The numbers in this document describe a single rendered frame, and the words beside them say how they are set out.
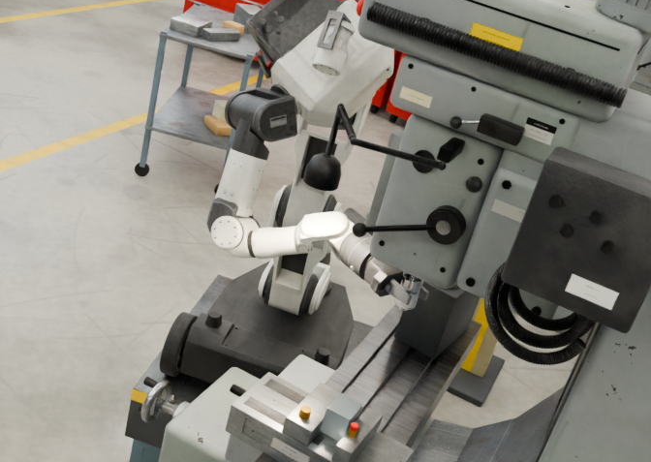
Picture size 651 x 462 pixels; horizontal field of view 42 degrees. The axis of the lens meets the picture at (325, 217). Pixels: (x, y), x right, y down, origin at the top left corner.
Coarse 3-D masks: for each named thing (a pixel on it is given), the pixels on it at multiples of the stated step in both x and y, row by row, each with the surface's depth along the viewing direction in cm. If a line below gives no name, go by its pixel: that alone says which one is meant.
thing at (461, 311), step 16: (432, 288) 209; (416, 304) 212; (432, 304) 210; (448, 304) 208; (464, 304) 216; (400, 320) 216; (416, 320) 214; (432, 320) 211; (448, 320) 209; (464, 320) 223; (400, 336) 217; (416, 336) 215; (432, 336) 212; (448, 336) 216; (432, 352) 214
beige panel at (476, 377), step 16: (480, 304) 364; (480, 320) 366; (480, 336) 368; (480, 352) 371; (464, 368) 377; (480, 368) 374; (496, 368) 385; (464, 384) 368; (480, 384) 371; (480, 400) 360
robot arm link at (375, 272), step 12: (360, 240) 185; (360, 252) 183; (348, 264) 187; (360, 264) 183; (372, 264) 180; (384, 264) 181; (360, 276) 185; (372, 276) 181; (384, 276) 177; (396, 276) 179; (372, 288) 178; (384, 288) 179
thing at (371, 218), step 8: (392, 136) 167; (400, 136) 167; (392, 144) 168; (392, 160) 169; (384, 168) 170; (384, 176) 171; (384, 184) 172; (376, 192) 173; (384, 192) 172; (376, 200) 173; (376, 208) 174; (368, 216) 175; (376, 216) 174; (368, 224) 176
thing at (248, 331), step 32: (256, 288) 292; (224, 320) 271; (256, 320) 275; (288, 320) 280; (320, 320) 284; (352, 320) 289; (192, 352) 256; (224, 352) 254; (256, 352) 256; (288, 352) 260; (320, 352) 254
